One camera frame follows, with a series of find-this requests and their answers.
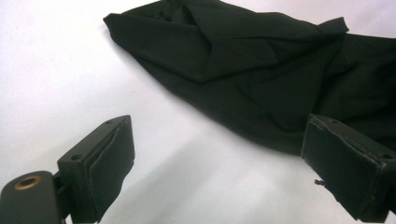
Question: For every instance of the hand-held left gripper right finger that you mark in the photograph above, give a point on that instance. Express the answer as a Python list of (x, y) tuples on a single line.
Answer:
[(348, 165)]

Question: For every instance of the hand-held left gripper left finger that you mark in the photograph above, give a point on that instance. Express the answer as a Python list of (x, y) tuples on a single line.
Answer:
[(93, 168)]

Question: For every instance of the black pants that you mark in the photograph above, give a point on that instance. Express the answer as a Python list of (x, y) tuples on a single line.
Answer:
[(249, 77)]

